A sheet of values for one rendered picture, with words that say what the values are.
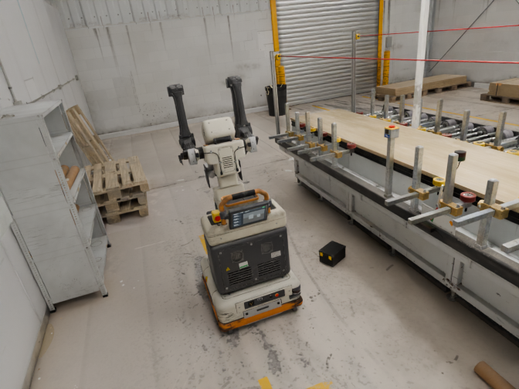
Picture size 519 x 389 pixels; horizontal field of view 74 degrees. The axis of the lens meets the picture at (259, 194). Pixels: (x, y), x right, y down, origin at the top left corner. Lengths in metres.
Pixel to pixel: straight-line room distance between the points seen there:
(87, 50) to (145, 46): 1.24
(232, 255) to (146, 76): 7.20
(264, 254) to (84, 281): 1.57
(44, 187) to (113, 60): 6.42
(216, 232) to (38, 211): 1.39
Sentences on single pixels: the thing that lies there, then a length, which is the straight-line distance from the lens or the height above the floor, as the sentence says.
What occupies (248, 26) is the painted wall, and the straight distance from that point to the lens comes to 9.55.
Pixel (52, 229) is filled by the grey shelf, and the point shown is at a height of 0.72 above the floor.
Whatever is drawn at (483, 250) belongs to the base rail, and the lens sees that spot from 2.24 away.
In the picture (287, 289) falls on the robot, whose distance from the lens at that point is 2.51.
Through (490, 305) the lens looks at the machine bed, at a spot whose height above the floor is 0.17.
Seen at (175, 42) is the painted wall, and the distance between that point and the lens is 9.13.
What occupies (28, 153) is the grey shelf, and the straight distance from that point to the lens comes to 2.85.
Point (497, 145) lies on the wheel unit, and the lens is 3.41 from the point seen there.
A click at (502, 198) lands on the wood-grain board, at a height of 0.90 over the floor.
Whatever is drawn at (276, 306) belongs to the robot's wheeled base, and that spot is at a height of 0.13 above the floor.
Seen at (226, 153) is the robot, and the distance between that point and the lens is 2.38.
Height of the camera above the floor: 1.87
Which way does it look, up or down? 25 degrees down
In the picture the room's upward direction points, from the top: 7 degrees counter-clockwise
